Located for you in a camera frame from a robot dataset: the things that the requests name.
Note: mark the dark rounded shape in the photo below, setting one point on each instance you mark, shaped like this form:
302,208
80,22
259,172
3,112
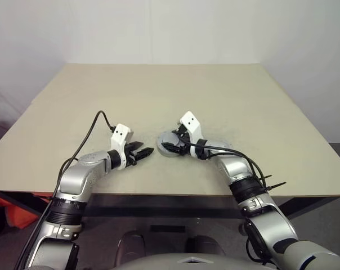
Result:
130,246

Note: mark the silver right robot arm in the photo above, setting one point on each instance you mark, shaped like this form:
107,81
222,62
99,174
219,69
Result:
237,168

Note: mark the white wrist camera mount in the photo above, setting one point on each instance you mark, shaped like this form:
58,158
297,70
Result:
120,133
191,121

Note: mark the grey robot torso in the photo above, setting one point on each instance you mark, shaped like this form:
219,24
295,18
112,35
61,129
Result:
198,263

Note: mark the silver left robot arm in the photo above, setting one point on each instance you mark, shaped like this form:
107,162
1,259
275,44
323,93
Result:
74,180

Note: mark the black zip tie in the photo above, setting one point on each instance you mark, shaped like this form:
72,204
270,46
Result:
265,178
277,185

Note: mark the round grey motor lid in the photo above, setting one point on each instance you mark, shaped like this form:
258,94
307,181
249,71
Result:
167,139

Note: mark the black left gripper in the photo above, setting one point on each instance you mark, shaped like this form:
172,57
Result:
132,157

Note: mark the black table frame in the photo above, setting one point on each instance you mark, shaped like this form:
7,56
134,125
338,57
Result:
164,205

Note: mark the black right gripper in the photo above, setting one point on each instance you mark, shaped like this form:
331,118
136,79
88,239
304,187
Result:
182,131

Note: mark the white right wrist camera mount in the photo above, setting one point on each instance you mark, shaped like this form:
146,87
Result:
191,121

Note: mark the orange fabric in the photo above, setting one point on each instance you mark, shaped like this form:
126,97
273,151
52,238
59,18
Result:
15,213

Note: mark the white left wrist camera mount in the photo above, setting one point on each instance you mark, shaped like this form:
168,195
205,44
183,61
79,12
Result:
120,133

